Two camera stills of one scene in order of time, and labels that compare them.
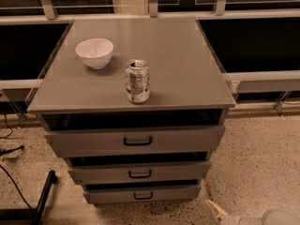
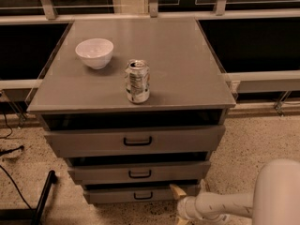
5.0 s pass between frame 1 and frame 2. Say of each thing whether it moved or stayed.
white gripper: moved
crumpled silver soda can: stayed
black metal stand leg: stayed
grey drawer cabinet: stayed
